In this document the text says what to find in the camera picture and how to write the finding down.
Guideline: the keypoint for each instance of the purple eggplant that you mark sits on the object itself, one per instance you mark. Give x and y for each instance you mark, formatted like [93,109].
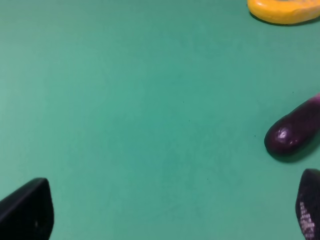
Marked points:
[295,130]

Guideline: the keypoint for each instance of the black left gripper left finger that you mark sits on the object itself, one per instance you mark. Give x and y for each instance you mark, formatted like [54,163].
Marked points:
[28,212]

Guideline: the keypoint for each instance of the yellow banana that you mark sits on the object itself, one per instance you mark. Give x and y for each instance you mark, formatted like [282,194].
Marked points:
[284,12]

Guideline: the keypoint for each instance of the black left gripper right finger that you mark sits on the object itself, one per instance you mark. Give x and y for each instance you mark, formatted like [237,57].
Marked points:
[307,205]

